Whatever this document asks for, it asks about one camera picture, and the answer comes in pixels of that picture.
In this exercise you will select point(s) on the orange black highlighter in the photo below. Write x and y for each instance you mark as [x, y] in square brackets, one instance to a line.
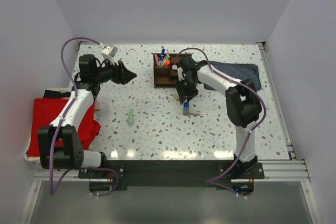
[167, 63]

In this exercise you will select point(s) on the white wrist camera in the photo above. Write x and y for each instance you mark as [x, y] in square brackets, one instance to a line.
[108, 52]
[177, 72]

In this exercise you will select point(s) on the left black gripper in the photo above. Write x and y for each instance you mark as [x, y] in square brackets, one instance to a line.
[122, 75]

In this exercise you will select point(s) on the white tray with cloths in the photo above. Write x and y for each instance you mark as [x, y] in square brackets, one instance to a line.
[36, 159]

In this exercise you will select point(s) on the brown wooden desk organizer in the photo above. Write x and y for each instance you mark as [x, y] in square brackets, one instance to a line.
[162, 75]

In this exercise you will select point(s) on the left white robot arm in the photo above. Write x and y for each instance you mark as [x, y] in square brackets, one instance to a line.
[59, 142]

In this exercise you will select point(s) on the red gel pen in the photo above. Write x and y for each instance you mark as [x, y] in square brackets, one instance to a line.
[156, 60]

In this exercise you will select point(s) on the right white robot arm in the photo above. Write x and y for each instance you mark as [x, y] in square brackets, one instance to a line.
[242, 105]

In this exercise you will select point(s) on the blue battery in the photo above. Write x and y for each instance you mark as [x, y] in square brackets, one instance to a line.
[186, 109]

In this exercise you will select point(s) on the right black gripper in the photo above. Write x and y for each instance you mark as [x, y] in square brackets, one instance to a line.
[183, 93]

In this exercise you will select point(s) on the light green stapler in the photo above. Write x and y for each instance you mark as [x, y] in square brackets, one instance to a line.
[131, 117]

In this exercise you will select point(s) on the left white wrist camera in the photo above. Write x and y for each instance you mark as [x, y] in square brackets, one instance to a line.
[108, 52]

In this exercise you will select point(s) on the dark blue folded towel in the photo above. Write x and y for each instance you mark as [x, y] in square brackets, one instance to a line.
[240, 71]

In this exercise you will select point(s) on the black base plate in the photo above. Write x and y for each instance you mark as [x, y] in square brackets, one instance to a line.
[175, 173]

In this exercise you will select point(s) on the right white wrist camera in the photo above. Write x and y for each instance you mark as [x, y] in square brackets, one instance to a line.
[177, 72]

